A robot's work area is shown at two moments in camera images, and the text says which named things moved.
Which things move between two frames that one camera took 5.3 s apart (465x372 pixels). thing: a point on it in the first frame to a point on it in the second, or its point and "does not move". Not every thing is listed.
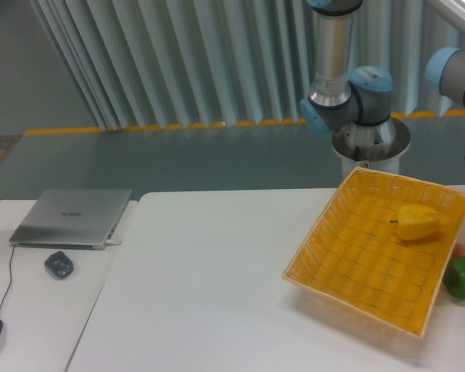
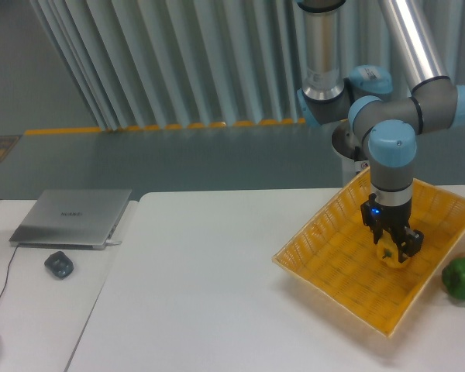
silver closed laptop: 72,219 does not move
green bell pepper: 462,277 does not move
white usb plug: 110,242 does not move
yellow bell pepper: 417,222 to 387,250
